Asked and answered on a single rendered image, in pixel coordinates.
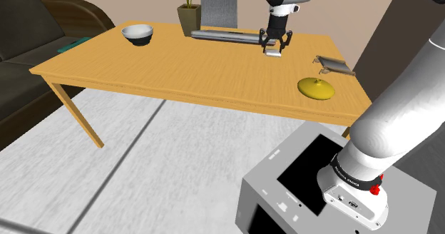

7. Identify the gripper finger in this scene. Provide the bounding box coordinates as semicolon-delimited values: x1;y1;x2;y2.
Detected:
259;29;271;56
279;31;293;52

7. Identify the yellow lid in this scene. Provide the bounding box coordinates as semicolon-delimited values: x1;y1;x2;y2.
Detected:
297;76;336;101

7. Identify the closed grey laptop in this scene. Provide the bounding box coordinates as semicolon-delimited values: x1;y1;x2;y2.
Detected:
190;29;277;47

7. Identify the potted bamboo plant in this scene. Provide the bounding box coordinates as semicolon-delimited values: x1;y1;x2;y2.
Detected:
176;0;203;38

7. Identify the white and black bowl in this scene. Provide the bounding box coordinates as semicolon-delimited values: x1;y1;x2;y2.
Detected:
121;24;154;47

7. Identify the grey robot stand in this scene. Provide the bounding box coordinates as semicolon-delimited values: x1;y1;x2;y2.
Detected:
235;121;437;234

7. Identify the dark brown sofa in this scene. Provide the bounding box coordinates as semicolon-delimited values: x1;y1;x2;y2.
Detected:
0;0;116;151

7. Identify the teal book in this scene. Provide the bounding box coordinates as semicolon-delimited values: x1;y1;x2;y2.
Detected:
56;36;92;54

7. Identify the wooden table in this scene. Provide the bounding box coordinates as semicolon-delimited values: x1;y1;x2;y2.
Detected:
29;20;373;149

